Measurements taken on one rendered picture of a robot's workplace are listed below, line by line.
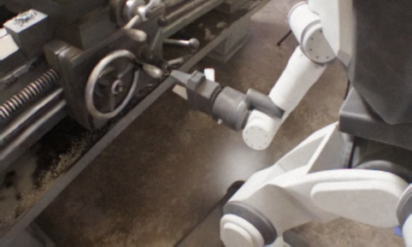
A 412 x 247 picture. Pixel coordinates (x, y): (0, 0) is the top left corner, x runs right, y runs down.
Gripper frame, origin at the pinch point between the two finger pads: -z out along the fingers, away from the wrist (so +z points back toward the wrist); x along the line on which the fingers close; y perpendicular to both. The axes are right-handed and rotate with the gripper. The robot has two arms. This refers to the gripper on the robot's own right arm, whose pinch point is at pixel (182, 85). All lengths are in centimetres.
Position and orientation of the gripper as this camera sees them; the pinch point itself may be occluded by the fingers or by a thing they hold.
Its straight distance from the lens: 73.2
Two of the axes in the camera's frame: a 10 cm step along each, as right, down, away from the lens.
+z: 8.5, 4.2, -3.0
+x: -0.3, -5.4, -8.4
